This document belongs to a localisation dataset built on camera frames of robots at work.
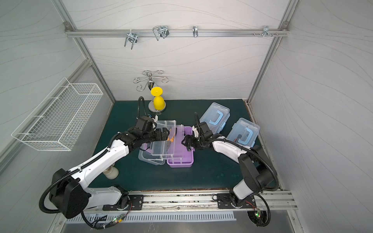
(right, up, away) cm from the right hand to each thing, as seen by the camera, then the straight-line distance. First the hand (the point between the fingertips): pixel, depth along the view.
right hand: (186, 143), depth 88 cm
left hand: (-14, +7, -7) cm, 17 cm away
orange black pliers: (-9, +2, -2) cm, 9 cm away
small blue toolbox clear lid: (+19, +16, +8) cm, 26 cm away
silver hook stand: (-25, +40, +8) cm, 47 cm away
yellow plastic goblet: (-19, +26, +9) cm, 33 cm away
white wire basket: (-62, +14, -19) cm, 66 cm away
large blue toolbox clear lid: (+36, +6, +2) cm, 37 cm away
